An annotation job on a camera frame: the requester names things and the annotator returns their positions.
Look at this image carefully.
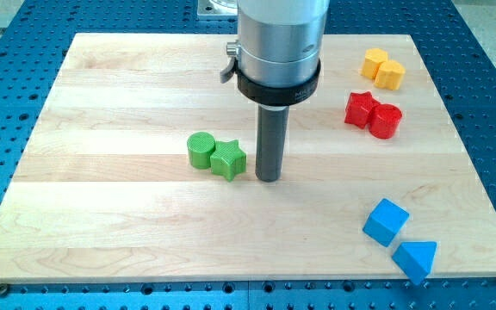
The blue cube block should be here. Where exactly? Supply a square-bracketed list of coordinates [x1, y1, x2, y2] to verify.
[363, 198, 409, 247]

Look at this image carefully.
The red cylinder block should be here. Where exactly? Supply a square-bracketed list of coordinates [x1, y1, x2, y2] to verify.
[369, 104, 403, 140]

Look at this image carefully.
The green cylinder block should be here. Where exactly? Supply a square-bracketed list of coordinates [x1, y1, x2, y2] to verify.
[187, 132, 215, 170]

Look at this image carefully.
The black clamp ring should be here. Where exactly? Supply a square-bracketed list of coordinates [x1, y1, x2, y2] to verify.
[235, 59, 321, 107]

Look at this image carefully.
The red star block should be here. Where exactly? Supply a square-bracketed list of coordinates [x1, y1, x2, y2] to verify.
[344, 91, 381, 129]

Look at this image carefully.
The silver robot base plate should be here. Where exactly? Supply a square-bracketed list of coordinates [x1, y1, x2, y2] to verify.
[197, 0, 238, 19]

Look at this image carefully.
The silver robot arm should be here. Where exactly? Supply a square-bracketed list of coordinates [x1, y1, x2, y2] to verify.
[220, 0, 330, 183]

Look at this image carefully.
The green star block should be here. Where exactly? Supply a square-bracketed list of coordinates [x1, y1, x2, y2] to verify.
[210, 139, 247, 182]

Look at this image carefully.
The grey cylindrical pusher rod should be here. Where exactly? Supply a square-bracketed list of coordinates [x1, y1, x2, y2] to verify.
[256, 105, 289, 182]

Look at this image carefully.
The light wooden board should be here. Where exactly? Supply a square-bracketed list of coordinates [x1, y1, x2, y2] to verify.
[0, 33, 496, 283]

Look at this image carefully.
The yellow hexagon block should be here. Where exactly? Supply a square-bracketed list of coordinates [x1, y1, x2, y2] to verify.
[361, 48, 389, 79]

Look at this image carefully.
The blue triangle block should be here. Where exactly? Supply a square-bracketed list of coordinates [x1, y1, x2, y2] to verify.
[392, 241, 437, 285]

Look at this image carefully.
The yellow heart block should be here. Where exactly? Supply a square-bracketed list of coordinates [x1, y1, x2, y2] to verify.
[374, 60, 406, 90]

